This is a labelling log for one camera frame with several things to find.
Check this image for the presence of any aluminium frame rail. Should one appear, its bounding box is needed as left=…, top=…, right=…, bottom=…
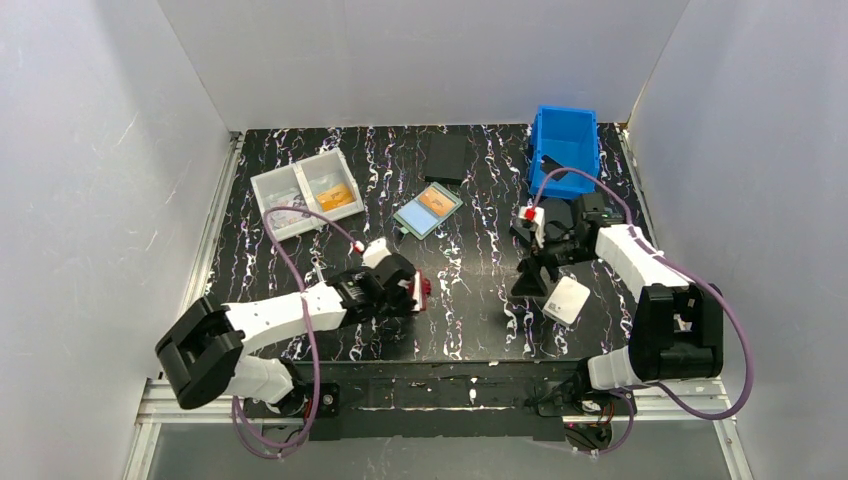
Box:
left=123, top=131, right=754, bottom=480

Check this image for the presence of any red card holder wallet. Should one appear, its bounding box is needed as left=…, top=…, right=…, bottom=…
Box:
left=408, top=270, right=432, bottom=314

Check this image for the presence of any patterned card in tray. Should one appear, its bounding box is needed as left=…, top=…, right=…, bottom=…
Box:
left=266, top=189, right=308, bottom=229

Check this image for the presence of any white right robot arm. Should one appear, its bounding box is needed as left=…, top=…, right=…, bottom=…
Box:
left=511, top=193, right=723, bottom=394

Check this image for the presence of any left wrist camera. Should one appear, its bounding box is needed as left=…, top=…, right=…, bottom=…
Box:
left=353, top=237, right=392, bottom=268

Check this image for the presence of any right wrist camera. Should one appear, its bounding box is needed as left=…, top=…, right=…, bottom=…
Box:
left=518, top=206, right=545, bottom=248

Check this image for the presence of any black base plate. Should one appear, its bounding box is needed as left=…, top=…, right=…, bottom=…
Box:
left=241, top=357, right=637, bottom=444

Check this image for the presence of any black card in bin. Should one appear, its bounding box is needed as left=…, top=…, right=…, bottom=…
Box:
left=540, top=155, right=568, bottom=182

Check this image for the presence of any white card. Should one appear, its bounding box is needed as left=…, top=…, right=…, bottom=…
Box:
left=542, top=277, right=590, bottom=326

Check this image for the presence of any green open card wallet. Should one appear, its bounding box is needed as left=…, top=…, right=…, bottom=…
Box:
left=393, top=182, right=463, bottom=240

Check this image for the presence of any black wallet at back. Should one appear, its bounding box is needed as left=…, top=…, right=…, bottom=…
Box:
left=424, top=134, right=468, bottom=185

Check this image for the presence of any blue plastic bin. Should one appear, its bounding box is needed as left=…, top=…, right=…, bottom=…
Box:
left=528, top=105, right=600, bottom=200

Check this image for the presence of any clear two-compartment tray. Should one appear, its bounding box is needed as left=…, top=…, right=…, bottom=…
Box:
left=251, top=148, right=365, bottom=241

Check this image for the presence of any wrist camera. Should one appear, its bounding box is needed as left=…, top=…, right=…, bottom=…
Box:
left=518, top=206, right=545, bottom=248
left=353, top=237, right=392, bottom=268

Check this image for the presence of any dark grey flat wallet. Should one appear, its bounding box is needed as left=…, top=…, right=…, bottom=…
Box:
left=538, top=198, right=574, bottom=248

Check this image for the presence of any orange card in tray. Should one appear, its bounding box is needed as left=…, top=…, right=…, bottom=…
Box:
left=316, top=183, right=356, bottom=212

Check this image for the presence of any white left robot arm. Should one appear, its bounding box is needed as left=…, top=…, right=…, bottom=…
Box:
left=155, top=253, right=431, bottom=410

